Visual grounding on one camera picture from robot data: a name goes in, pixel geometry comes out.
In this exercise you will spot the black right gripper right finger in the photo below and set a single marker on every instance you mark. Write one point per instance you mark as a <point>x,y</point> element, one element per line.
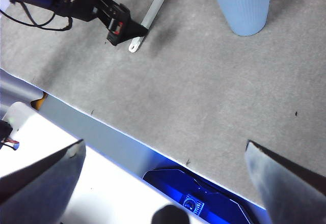
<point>293,191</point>

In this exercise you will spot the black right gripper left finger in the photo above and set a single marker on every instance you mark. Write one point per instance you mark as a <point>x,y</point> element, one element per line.
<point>38,191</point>

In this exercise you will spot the grey table edge rail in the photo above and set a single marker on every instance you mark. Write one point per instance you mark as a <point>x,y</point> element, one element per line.
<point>102,137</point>

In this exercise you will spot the black round knob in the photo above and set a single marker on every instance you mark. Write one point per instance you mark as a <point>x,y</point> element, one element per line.
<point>170,216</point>

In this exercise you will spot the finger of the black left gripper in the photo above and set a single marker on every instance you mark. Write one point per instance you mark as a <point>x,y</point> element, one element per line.
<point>130,31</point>

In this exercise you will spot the blue ribbed plastic cup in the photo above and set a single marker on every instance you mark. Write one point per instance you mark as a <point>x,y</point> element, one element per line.
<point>244,10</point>

